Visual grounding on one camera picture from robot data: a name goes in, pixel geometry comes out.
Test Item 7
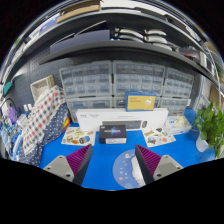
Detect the yellow blue flat box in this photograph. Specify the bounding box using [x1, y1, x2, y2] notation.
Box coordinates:
[125, 90, 157, 112]

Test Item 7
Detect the large colourful sticker sheet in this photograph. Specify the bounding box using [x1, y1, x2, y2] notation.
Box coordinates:
[142, 128, 177, 148]

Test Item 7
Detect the small colourful sticker sheet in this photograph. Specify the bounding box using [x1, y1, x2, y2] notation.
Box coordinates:
[60, 126, 96, 147]

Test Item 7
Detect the navy white dotted cloth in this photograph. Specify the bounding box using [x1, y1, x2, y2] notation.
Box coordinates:
[19, 103, 71, 168]

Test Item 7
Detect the small black box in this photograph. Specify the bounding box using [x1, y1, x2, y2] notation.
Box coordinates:
[98, 124, 128, 145]

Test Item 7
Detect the round blue rabbit mouse pad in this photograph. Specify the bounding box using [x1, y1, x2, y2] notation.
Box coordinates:
[112, 148, 147, 190]

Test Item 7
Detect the white woven basket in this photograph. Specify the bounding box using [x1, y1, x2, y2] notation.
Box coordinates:
[29, 74, 56, 102]

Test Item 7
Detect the white keyboard packaging box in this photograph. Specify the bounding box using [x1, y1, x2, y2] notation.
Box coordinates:
[75, 107, 170, 133]

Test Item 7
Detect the red blue checked cloth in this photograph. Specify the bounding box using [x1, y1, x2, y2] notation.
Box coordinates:
[21, 85, 66, 154]

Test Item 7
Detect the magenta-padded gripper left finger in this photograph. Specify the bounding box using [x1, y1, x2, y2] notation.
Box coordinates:
[43, 143, 94, 187]

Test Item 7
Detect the green plant in white pot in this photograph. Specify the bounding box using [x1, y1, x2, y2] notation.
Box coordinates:
[194, 101, 224, 159]

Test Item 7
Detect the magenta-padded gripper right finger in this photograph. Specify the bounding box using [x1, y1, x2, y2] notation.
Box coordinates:
[134, 143, 184, 185]

